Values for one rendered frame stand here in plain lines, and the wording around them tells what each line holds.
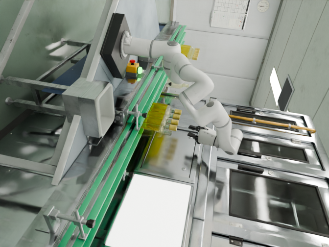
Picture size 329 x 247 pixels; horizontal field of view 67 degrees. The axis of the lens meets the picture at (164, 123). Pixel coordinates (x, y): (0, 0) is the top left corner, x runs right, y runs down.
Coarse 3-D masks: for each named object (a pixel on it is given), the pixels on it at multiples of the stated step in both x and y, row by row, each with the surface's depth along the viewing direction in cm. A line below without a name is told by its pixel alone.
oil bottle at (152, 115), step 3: (147, 114) 154; (150, 114) 154; (153, 114) 154; (156, 114) 154; (159, 114) 155; (147, 117) 152; (150, 117) 152; (153, 117) 152; (156, 117) 152; (159, 117) 152; (162, 117) 152; (165, 117) 153; (165, 120) 151; (165, 123) 153
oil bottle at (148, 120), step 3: (144, 120) 149; (147, 120) 149; (150, 120) 149; (153, 120) 149; (156, 120) 149; (159, 120) 150; (162, 120) 150; (153, 123) 147; (156, 123) 147; (159, 123) 147; (162, 123) 147
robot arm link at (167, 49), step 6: (156, 42) 130; (162, 42) 130; (168, 42) 129; (174, 42) 129; (150, 48) 130; (156, 48) 129; (162, 48) 128; (168, 48) 127; (174, 48) 127; (180, 48) 130; (150, 54) 132; (156, 54) 131; (162, 54) 130; (168, 54) 129; (168, 60) 131; (168, 66) 134
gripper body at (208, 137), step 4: (208, 128) 142; (200, 132) 142; (204, 132) 141; (208, 132) 140; (212, 132) 140; (200, 136) 143; (204, 136) 142; (208, 136) 140; (212, 136) 139; (216, 136) 139; (200, 140) 145; (204, 140) 143; (208, 140) 142; (212, 140) 140; (204, 144) 145; (208, 144) 144; (212, 144) 142
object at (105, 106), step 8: (112, 88) 122; (104, 96) 125; (112, 96) 124; (96, 104) 108; (104, 104) 128; (112, 104) 127; (96, 112) 112; (104, 112) 131; (112, 112) 130; (104, 120) 130; (112, 120) 131; (104, 128) 125
